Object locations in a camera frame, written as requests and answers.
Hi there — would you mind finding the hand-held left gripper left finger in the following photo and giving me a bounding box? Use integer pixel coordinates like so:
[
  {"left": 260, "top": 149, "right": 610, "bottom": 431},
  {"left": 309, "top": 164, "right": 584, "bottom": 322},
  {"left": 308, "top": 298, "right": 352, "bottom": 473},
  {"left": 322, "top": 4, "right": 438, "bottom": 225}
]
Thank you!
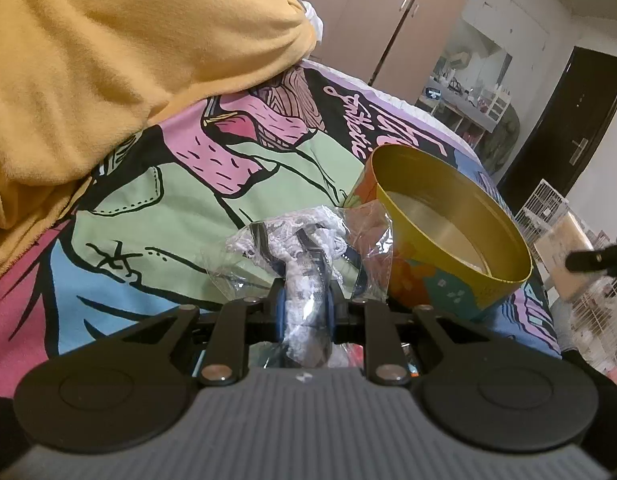
[{"left": 97, "top": 280, "right": 289, "bottom": 388}]

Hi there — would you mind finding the black door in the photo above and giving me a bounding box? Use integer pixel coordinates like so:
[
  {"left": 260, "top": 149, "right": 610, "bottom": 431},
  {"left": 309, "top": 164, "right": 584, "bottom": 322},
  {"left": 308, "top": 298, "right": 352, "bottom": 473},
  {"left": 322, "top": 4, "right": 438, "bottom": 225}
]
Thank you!
[{"left": 498, "top": 46, "right": 617, "bottom": 211}]

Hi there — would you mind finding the green cloth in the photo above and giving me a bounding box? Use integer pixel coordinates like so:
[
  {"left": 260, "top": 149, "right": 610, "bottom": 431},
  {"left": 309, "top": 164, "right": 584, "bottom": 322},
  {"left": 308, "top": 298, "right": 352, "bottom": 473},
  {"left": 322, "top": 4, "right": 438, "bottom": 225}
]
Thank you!
[{"left": 475, "top": 105, "right": 521, "bottom": 173}]

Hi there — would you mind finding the white wire cage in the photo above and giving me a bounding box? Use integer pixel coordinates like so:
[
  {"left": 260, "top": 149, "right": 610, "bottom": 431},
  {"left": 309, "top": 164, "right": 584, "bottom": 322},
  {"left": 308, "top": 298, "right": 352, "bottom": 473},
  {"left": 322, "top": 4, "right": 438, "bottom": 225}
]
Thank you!
[{"left": 513, "top": 179, "right": 617, "bottom": 378}]

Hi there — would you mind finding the beige box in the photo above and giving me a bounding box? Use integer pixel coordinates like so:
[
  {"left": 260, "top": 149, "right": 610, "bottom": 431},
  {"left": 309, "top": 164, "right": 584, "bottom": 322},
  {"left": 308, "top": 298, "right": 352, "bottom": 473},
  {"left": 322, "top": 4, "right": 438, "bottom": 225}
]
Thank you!
[{"left": 533, "top": 210, "right": 595, "bottom": 302}]

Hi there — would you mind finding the round floral tin container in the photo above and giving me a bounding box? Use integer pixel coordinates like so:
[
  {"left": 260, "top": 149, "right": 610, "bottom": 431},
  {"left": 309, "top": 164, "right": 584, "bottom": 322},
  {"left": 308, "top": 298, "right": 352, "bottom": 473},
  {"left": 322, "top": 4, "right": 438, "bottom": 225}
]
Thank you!
[{"left": 344, "top": 144, "right": 533, "bottom": 322}]

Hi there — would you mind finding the printed cartoon blanket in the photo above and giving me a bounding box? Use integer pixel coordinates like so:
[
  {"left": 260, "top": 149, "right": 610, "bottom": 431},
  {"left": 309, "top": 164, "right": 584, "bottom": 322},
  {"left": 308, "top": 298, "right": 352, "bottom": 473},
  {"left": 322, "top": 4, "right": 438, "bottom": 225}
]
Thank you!
[{"left": 0, "top": 57, "right": 564, "bottom": 396}]

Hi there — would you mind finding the yellow fleece blanket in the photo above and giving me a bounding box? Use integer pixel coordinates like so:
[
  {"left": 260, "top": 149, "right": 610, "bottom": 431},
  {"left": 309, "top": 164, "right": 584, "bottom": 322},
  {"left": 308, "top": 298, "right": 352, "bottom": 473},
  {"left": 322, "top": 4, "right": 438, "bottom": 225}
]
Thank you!
[{"left": 0, "top": 0, "right": 319, "bottom": 287}]

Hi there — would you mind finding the clear bag with white lace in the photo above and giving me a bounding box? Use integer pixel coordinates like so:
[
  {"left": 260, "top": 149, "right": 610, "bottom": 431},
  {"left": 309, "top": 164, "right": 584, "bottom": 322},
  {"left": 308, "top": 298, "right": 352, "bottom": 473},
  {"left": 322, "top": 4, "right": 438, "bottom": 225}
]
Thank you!
[{"left": 201, "top": 204, "right": 394, "bottom": 368}]

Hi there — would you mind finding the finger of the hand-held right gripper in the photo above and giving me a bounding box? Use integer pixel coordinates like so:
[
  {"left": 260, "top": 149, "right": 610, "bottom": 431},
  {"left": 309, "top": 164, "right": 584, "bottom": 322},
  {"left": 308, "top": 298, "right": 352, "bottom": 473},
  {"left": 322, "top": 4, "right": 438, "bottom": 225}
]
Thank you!
[{"left": 564, "top": 239, "right": 617, "bottom": 279}]

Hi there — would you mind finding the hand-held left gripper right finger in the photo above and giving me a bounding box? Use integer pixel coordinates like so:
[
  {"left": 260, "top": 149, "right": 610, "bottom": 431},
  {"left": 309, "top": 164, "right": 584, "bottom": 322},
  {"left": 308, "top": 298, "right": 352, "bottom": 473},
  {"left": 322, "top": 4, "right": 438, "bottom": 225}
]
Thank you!
[{"left": 322, "top": 280, "right": 510, "bottom": 388}]

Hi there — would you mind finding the brown wardrobe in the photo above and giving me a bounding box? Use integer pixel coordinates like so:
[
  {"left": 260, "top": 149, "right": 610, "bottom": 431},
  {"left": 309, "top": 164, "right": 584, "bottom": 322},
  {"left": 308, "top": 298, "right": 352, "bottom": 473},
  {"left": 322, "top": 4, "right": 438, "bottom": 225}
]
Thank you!
[{"left": 253, "top": 0, "right": 484, "bottom": 106}]

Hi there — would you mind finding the white cloth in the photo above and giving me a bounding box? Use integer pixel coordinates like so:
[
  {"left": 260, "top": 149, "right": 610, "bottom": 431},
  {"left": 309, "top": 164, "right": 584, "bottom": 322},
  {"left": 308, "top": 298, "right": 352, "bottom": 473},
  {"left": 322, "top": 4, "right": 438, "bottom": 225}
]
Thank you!
[{"left": 301, "top": 0, "right": 325, "bottom": 37}]

